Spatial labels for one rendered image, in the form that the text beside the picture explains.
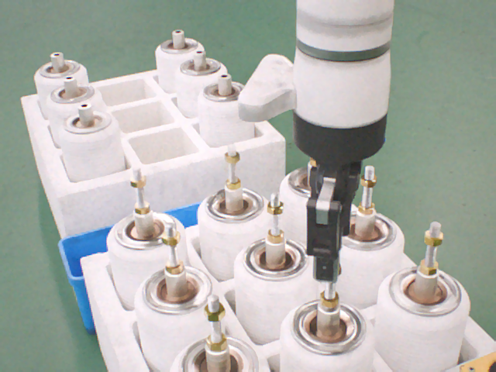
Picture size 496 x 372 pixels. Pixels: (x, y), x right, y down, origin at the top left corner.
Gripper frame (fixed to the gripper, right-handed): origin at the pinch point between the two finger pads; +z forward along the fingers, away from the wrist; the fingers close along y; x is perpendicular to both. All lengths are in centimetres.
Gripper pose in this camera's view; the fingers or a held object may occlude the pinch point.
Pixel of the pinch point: (332, 244)
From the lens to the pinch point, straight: 60.7
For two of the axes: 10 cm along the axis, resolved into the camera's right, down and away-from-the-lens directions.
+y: 2.7, -5.5, 7.9
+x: -9.6, -1.3, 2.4
